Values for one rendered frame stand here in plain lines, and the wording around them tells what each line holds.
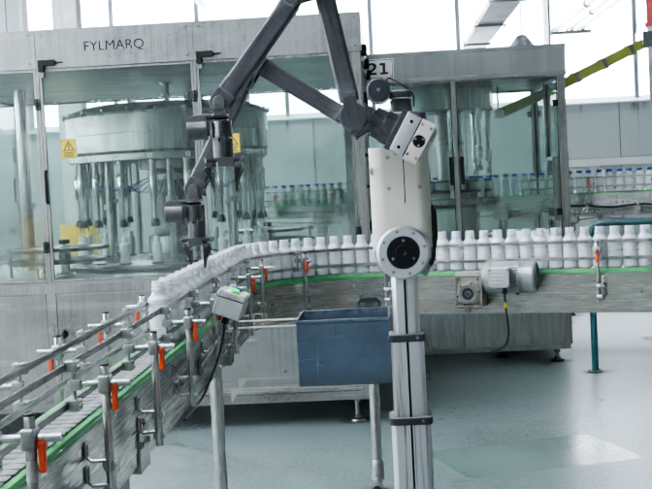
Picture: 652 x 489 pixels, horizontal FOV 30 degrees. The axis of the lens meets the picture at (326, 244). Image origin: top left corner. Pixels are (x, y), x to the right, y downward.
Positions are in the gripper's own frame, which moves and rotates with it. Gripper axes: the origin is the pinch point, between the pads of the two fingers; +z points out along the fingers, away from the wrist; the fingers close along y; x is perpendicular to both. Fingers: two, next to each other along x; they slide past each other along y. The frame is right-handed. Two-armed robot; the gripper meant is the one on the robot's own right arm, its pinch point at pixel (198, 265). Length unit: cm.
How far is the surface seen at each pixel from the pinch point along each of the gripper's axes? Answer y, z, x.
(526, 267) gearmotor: -116, 14, -103
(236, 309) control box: -19, 9, 56
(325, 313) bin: -38, 22, -40
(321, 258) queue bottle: -32, 9, -133
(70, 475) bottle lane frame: -6, 20, 189
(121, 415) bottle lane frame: -6, 19, 149
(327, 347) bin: -40, 30, -10
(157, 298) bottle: 0, 3, 74
